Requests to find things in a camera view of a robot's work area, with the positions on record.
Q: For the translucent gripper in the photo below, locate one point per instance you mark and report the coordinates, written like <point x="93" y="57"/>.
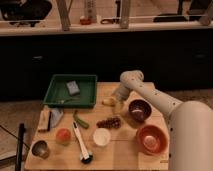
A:
<point x="118" y="106"/>

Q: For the yellow banana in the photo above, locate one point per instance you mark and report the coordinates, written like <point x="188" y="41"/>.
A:
<point x="109" y="102"/>

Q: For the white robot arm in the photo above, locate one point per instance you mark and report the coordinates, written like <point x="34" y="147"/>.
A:
<point x="190" y="124"/>

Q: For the white cup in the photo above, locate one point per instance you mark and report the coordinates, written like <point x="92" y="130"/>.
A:
<point x="101" y="137"/>

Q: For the metal cup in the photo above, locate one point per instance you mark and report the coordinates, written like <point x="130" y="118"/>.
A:
<point x="41" y="149"/>

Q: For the bunch of red grapes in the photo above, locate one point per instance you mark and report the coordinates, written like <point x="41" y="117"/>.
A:
<point x="109" y="123"/>

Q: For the dark purple bowl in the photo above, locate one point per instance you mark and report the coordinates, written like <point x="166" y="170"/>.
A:
<point x="139" y="110"/>

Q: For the green cucumber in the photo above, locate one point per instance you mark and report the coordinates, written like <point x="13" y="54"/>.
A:
<point x="81" y="122"/>

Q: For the green utensil in tray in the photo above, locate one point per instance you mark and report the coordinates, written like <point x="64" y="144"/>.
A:
<point x="67" y="100"/>

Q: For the green plastic tray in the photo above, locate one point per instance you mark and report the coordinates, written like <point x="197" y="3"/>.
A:
<point x="57" y="90"/>

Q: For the grey sponge block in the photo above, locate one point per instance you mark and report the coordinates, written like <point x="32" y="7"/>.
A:
<point x="72" y="87"/>

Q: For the orange red bowl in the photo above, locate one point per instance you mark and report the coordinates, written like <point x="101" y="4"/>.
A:
<point x="151" y="140"/>

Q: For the grey cloth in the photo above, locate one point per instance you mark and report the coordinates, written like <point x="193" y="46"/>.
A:
<point x="56" y="116"/>

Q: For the white black dish brush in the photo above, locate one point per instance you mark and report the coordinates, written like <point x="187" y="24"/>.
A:
<point x="86" y="157"/>

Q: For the orange tomato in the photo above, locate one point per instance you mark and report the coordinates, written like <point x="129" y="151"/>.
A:
<point x="63" y="136"/>

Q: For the small wooden board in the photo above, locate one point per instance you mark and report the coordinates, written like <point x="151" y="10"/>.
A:
<point x="44" y="120"/>

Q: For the red object on shelf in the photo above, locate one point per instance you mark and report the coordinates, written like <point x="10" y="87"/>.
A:
<point x="84" y="21"/>

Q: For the black pole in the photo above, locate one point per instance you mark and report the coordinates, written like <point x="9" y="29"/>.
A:
<point x="20" y="143"/>

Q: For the black office chair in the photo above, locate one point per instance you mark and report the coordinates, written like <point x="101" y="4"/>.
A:
<point x="30" y="12"/>

